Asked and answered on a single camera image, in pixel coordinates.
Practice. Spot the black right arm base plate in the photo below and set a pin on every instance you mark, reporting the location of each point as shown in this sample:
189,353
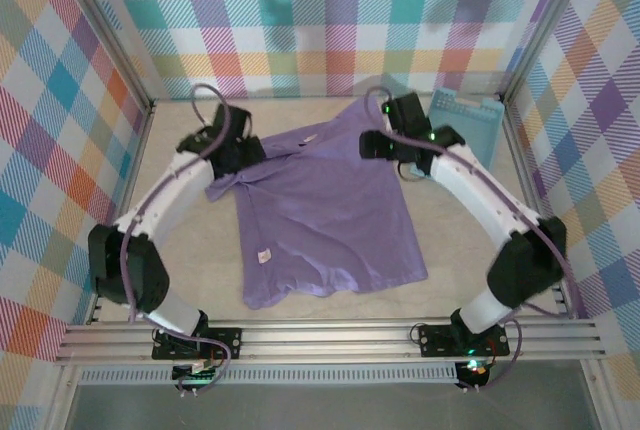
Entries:
435,340

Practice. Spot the right aluminium frame post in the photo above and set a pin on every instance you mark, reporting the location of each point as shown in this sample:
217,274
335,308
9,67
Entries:
545,25

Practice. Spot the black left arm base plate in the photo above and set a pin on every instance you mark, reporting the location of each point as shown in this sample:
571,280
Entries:
230,340

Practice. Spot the light blue plastic basket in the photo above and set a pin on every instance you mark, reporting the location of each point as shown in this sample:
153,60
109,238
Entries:
470,125

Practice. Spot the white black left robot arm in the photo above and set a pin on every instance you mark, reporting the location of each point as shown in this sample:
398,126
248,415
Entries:
165,195

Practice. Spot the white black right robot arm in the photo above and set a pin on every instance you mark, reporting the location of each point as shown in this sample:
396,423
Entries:
465,185

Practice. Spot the aluminium side rail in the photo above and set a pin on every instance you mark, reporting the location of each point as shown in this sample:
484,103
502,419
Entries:
525,175
143,125

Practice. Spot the right aluminium side rail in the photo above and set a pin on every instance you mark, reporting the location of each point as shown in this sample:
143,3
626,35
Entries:
525,175

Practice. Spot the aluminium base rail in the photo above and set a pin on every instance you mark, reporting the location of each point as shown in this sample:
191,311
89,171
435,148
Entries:
325,340

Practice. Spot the left aluminium frame post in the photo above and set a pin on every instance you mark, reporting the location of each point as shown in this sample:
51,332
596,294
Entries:
107,30

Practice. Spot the aluminium frame post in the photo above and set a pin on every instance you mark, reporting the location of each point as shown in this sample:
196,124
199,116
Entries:
107,30
545,25

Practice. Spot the left aluminium side rail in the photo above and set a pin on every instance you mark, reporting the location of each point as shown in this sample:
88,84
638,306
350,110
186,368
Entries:
143,125

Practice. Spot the aluminium frame leg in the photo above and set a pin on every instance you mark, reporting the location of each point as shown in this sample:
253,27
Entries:
62,400
597,400

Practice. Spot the right aluminium frame leg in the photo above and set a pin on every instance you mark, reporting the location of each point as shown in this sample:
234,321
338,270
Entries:
597,400

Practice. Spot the left aluminium frame leg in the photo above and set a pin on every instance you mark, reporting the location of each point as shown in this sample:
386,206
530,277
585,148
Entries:
62,400

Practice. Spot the purple t-shirt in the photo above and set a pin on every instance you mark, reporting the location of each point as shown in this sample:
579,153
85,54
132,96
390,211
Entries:
325,210

